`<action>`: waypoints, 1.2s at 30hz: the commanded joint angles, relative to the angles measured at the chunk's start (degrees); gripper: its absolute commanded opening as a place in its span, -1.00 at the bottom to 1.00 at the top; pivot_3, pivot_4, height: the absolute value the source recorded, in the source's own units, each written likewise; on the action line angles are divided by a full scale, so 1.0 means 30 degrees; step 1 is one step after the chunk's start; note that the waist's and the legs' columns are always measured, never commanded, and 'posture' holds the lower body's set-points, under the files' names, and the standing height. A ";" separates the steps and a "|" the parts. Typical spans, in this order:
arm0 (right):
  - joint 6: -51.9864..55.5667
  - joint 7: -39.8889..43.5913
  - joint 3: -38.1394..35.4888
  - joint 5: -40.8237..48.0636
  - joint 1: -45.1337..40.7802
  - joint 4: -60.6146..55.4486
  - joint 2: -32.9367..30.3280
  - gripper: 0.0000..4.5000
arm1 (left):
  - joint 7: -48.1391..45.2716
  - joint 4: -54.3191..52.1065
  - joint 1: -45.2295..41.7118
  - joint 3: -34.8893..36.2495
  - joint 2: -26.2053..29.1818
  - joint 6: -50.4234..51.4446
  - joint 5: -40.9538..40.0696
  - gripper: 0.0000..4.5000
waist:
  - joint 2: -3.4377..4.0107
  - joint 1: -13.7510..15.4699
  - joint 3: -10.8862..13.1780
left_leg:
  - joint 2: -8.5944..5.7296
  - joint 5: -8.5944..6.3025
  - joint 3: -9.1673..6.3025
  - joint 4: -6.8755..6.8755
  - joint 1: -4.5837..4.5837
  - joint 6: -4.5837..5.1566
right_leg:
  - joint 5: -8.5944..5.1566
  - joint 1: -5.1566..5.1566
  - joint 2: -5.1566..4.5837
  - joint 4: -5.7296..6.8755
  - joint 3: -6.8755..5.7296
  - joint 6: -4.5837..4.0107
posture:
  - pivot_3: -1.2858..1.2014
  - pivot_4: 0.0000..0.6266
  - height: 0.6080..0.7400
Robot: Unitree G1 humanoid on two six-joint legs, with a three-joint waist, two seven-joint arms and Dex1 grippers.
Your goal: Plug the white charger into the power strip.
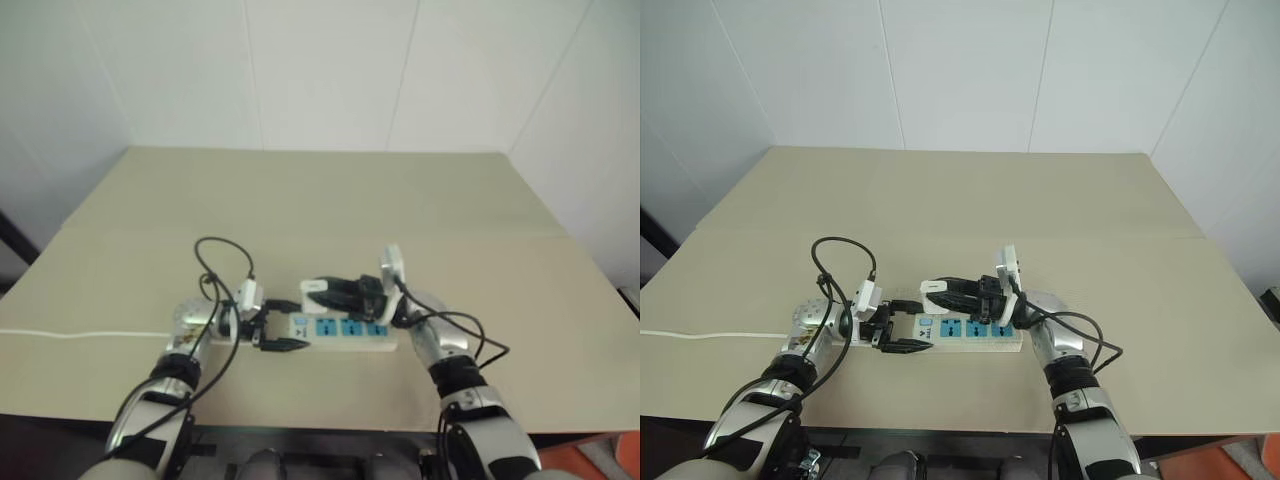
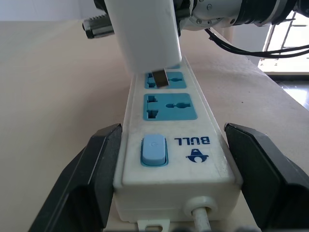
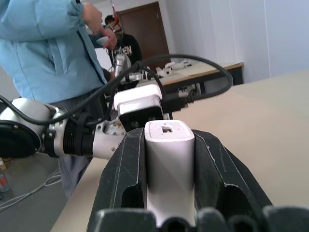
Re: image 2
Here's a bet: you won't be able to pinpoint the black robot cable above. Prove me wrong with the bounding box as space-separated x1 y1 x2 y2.
204 28 309 59

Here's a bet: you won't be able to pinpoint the white power strip cord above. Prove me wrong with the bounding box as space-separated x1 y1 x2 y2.
192 207 213 232

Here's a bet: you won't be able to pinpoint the window with white frame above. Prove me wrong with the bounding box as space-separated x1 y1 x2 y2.
257 11 309 73

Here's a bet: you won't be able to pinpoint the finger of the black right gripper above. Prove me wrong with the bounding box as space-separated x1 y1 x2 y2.
173 0 194 37

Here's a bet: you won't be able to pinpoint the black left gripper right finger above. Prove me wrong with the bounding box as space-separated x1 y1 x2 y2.
224 122 309 232

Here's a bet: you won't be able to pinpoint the white power strip blue sockets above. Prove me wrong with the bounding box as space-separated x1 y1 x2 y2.
112 56 243 232

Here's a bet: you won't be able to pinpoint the white charger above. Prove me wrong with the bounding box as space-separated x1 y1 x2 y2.
104 0 183 88

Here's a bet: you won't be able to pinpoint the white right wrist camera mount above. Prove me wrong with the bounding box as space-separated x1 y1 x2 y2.
185 0 242 32

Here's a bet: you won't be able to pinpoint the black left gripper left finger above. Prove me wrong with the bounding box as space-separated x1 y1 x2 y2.
28 123 123 232

